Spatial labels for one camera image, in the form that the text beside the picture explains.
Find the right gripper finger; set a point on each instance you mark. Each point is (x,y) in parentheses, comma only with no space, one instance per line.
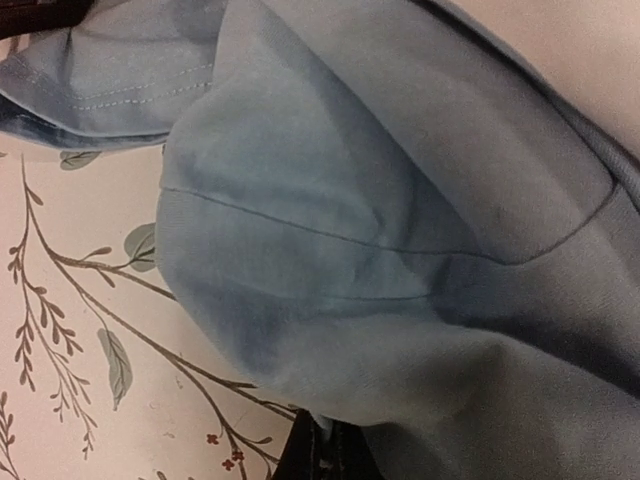
(313,452)

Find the light blue t-shirt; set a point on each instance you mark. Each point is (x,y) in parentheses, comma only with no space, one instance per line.
(415,217)

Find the floral patterned table mat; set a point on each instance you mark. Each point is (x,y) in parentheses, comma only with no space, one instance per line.
(103,376)

